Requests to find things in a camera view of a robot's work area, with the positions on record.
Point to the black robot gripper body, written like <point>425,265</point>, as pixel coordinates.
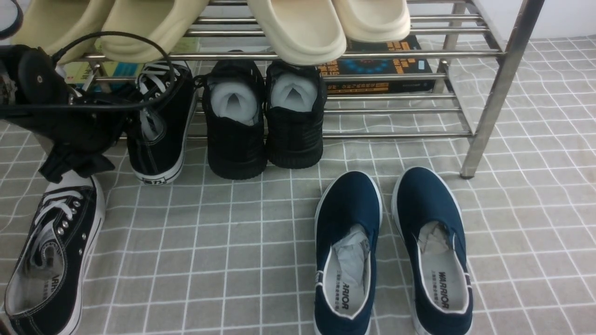
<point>81,126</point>

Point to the black canvas sneaker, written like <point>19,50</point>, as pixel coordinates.
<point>44,294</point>
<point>157,136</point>

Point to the black mesh shoe left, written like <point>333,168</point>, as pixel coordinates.
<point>232,101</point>

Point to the black mesh shoe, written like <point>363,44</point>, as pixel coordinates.
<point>232,101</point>
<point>296,98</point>

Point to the black mesh shoe right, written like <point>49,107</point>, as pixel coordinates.
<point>296,98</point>

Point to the navy slip-on shoe left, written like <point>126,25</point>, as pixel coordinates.
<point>347,221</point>

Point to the navy slip-on shoe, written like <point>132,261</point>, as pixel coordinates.
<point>347,221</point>
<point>429,221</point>

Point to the navy slip-on shoe right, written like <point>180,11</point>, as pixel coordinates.
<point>429,221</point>

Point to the green blue book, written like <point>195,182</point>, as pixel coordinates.
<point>78,73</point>

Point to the olive green slipper far left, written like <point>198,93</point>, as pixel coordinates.
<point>53,24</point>

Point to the olive green slipper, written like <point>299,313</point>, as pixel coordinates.
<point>164,22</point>
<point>53,24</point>

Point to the grey checkered floor cloth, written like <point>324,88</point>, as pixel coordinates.
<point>207,256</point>

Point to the cream slipper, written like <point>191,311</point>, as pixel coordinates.
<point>301,32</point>
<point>374,21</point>

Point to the cream slipper far right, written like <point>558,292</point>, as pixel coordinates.
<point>374,21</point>

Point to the black orange book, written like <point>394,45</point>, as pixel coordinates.
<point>375,76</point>

